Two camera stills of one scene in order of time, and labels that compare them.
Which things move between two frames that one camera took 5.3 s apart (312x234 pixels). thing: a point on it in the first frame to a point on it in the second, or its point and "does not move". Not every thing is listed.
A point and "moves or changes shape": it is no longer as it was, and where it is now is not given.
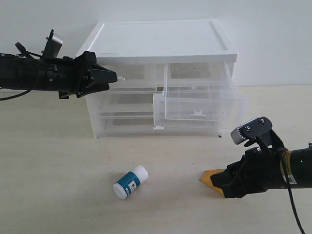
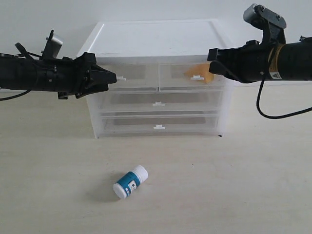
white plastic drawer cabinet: x=175 y=79 does not move
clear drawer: x=199 y=96 moves or changes shape
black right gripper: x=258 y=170 to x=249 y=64
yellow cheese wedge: x=205 y=178 to x=202 y=69
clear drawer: x=133 y=77 does not move
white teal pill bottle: x=130 y=182 does not move
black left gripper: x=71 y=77 does not move
